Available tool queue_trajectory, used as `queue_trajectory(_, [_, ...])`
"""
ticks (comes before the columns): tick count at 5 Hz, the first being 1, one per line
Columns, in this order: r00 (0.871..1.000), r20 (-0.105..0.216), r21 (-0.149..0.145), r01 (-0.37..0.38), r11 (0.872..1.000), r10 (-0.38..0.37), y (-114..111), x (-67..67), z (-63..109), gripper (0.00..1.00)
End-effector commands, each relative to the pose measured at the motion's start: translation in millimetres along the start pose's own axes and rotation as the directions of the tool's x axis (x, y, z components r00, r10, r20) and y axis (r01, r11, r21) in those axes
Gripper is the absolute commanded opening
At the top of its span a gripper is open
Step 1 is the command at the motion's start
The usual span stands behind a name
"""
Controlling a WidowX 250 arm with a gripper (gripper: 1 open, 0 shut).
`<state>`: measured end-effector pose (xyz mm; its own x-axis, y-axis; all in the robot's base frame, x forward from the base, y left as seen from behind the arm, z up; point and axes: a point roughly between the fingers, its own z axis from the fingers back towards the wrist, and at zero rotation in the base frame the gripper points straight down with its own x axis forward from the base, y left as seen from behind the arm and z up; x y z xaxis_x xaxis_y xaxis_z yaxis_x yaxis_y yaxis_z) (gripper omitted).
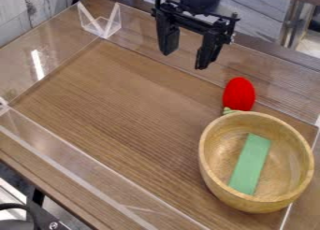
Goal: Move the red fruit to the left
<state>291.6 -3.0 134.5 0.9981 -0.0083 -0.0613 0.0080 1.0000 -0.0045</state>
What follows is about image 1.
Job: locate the red plush strawberry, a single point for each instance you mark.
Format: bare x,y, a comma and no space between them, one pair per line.
239,96

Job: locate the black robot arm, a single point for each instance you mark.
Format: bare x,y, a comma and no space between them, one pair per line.
200,17

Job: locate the clear acrylic corner bracket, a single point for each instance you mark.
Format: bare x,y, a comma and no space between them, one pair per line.
102,27

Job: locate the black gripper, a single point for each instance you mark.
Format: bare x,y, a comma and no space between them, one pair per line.
198,16

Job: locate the green rectangular block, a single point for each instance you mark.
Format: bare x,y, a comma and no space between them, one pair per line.
249,164

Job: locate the wooden bowl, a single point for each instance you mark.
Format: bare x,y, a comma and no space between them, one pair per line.
288,169

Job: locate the metal table leg background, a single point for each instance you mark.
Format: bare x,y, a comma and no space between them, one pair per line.
296,24

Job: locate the clear acrylic front wall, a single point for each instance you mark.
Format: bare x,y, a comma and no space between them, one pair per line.
106,199

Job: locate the black clamp with cable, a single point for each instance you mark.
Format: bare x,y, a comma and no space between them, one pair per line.
24,216

